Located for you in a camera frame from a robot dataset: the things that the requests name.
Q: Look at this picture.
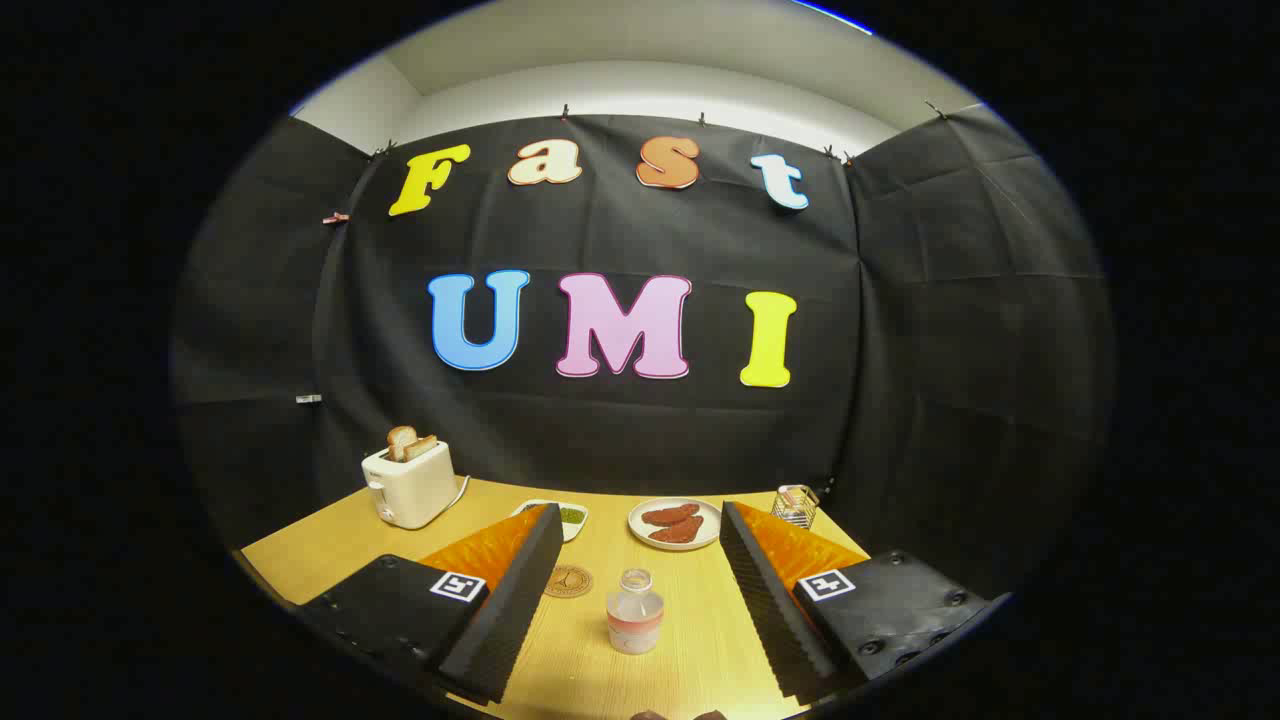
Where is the white round plate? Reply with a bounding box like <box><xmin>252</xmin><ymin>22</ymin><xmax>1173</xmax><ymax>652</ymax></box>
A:
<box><xmin>628</xmin><ymin>498</ymin><xmax>723</xmax><ymax>552</ymax></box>

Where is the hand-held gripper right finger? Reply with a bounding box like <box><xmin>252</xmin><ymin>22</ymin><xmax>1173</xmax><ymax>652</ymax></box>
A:
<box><xmin>719</xmin><ymin>500</ymin><xmax>1011</xmax><ymax>706</ymax></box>

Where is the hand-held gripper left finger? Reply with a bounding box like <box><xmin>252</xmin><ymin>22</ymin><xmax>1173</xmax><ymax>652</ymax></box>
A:
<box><xmin>295</xmin><ymin>503</ymin><xmax>566</xmax><ymax>706</ymax></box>

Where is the white toaster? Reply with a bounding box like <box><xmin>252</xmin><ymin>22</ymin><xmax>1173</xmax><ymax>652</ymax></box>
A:
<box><xmin>362</xmin><ymin>440</ymin><xmax>459</xmax><ymax>530</ymax></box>

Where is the black backdrop cloth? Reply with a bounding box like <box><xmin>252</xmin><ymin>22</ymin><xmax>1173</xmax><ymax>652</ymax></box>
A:
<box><xmin>170</xmin><ymin>105</ymin><xmax>1116</xmax><ymax>601</ymax></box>

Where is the wooden table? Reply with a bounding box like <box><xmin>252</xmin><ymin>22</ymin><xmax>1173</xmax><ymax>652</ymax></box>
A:
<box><xmin>240</xmin><ymin>478</ymin><xmax>871</xmax><ymax>720</ymax></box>

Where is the metal wire rack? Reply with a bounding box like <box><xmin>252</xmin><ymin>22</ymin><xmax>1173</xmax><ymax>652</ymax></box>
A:
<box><xmin>772</xmin><ymin>485</ymin><xmax>821</xmax><ymax>529</ymax></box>

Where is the clear juice bottle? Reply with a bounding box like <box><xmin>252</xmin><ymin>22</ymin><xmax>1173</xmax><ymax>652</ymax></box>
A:
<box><xmin>606</xmin><ymin>568</ymin><xmax>665</xmax><ymax>656</ymax></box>

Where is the white divided seasoning dish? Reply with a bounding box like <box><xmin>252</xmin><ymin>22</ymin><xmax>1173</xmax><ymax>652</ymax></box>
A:
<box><xmin>512</xmin><ymin>499</ymin><xmax>589</xmax><ymax>543</ymax></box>

